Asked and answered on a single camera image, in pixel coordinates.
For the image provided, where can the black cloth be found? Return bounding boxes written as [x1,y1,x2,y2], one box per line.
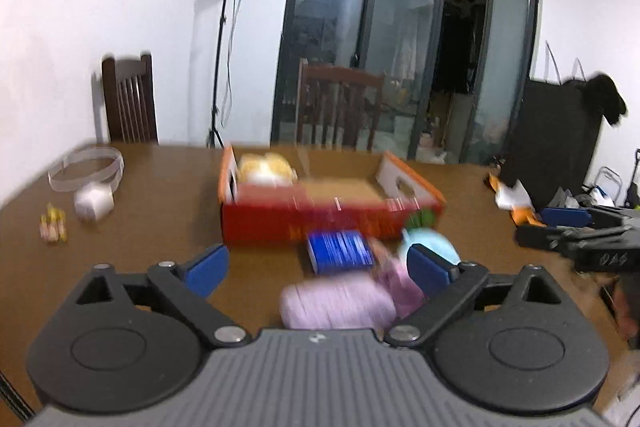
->
[562,73,628,126]

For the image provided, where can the pink plush toy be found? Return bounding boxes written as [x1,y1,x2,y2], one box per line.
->
[279,277,398,331]

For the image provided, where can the small yellow pink toy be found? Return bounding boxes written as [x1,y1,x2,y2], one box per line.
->
[40,203,68,243]

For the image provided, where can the white charger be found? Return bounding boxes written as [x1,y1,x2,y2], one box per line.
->
[74,183,116,222]

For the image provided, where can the white cable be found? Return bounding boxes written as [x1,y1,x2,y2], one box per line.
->
[48,146,125,194]

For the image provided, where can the black panel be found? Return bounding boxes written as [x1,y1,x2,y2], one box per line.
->
[502,77,608,204]

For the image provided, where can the hanging clothes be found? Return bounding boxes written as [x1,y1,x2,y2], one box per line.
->
[432,0,488,96]

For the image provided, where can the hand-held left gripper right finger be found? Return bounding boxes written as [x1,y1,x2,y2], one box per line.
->
[385,244,563,350]

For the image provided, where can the yellow plush toy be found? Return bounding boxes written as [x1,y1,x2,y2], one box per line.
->
[237,153,299,186]

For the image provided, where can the orange white paper item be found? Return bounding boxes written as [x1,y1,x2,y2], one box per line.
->
[485,172,548,228]

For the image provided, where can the blue tissue packet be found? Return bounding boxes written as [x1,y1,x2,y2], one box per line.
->
[306,231,376,276]

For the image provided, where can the sliding glass door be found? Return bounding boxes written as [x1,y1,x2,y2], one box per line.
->
[270,0,543,166]

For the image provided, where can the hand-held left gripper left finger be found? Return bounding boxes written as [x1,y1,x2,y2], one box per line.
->
[75,243,251,349]

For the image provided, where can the metal folding trolley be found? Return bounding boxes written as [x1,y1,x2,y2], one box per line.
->
[595,166,625,206]

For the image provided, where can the dark wooden chair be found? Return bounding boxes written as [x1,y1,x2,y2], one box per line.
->
[296,59,387,152]
[101,53,160,144]

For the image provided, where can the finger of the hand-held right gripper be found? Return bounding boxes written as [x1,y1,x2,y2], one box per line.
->
[541,206,640,230]
[515,226,640,260]

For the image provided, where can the red cardboard box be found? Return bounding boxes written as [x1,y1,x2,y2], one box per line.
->
[218,144,447,249]

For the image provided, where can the light blue plush toy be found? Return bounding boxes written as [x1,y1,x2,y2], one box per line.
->
[400,209,461,266]

